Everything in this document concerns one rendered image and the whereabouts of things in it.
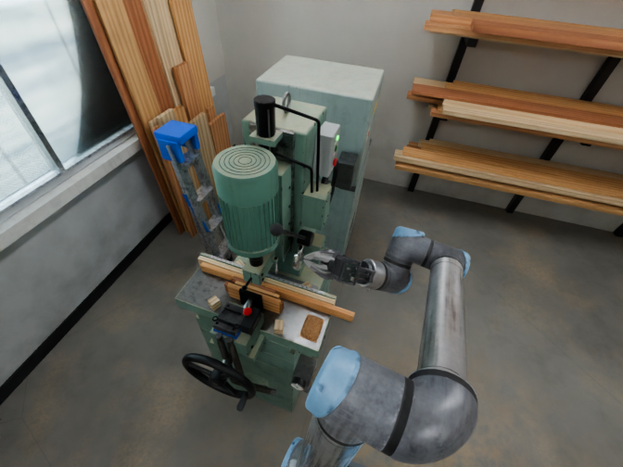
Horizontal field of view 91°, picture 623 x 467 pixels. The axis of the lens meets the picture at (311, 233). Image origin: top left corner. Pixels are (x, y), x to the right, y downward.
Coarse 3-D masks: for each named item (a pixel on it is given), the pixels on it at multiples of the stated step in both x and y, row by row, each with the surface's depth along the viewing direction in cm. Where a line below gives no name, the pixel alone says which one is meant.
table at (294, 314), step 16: (192, 288) 123; (208, 288) 124; (224, 288) 124; (192, 304) 118; (208, 304) 119; (224, 304) 119; (240, 304) 120; (288, 304) 121; (272, 320) 116; (288, 320) 116; (304, 320) 116; (272, 336) 113; (288, 336) 111; (320, 336) 112; (256, 352) 110; (304, 352) 113
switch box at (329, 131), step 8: (328, 128) 103; (336, 128) 103; (320, 136) 100; (328, 136) 99; (336, 136) 103; (320, 144) 102; (328, 144) 101; (336, 144) 106; (320, 152) 104; (328, 152) 103; (336, 152) 110; (320, 160) 106; (328, 160) 105; (320, 168) 108; (328, 168) 107; (328, 176) 110
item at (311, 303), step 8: (200, 264) 127; (208, 264) 127; (208, 272) 129; (216, 272) 127; (224, 272) 125; (232, 272) 125; (272, 288) 121; (280, 288) 121; (280, 296) 122; (288, 296) 120; (296, 296) 119; (304, 296) 119; (304, 304) 120; (312, 304) 118; (320, 304) 117; (328, 304) 117; (328, 312) 118; (336, 312) 116; (344, 312) 115; (352, 312) 115
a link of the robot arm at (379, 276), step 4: (364, 260) 96; (368, 260) 94; (372, 260) 93; (372, 264) 92; (376, 264) 92; (380, 264) 94; (372, 268) 92; (376, 268) 91; (380, 268) 92; (384, 268) 93; (368, 272) 92; (376, 272) 91; (380, 272) 91; (384, 272) 92; (376, 276) 91; (380, 276) 91; (384, 276) 92; (376, 280) 91; (380, 280) 92; (384, 280) 92; (360, 284) 95; (364, 284) 93; (368, 284) 92; (372, 284) 92; (376, 284) 92; (380, 284) 93; (368, 288) 95; (372, 288) 94; (376, 288) 94
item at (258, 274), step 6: (264, 258) 115; (270, 258) 116; (246, 264) 112; (264, 264) 113; (270, 264) 118; (246, 270) 110; (252, 270) 111; (258, 270) 111; (264, 270) 113; (246, 276) 113; (252, 276) 111; (258, 276) 110; (264, 276) 116; (252, 282) 114; (258, 282) 112
